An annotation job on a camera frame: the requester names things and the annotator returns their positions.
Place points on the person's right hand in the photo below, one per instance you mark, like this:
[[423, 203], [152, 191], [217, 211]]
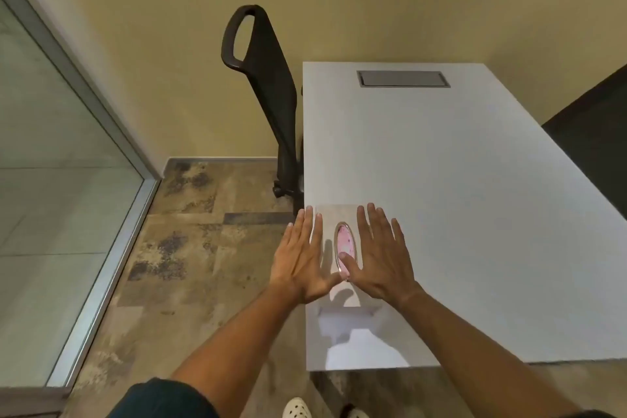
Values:
[[384, 270]]

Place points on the person's left hand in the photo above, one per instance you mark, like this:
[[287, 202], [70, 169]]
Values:
[[299, 268]]

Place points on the person's left thumb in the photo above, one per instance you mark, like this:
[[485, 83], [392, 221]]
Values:
[[333, 281]]

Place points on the person's right middle finger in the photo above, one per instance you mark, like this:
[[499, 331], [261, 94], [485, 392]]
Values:
[[373, 226]]

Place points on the person's left little finger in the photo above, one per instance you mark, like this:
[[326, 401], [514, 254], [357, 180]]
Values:
[[288, 239]]

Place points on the person's right little finger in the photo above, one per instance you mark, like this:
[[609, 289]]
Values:
[[397, 239]]

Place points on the person's left middle finger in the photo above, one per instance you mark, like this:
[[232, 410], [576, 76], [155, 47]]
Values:
[[307, 231]]

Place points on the person's right thumb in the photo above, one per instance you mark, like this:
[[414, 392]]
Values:
[[348, 265]]

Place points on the person's left forearm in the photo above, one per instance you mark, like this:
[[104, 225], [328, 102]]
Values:
[[235, 349]]

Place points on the person's right forearm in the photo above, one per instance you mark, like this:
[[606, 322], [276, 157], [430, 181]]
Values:
[[465, 349]]

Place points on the pink oval metal-rimmed object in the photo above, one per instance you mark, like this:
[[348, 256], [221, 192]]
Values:
[[344, 241]]

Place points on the white paper sheet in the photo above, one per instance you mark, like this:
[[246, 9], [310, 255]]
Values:
[[365, 344]]

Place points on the white perforated shoe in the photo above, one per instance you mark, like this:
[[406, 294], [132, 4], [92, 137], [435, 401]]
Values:
[[298, 409], [355, 413]]

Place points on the black office chair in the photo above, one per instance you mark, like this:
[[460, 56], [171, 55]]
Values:
[[274, 89]]

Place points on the dark green shorts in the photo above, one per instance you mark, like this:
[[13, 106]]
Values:
[[161, 400]]

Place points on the dark cabinet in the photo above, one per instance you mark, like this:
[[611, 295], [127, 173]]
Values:
[[595, 138]]

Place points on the glass partition with aluminium frame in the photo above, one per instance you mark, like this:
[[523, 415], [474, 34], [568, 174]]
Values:
[[54, 163]]

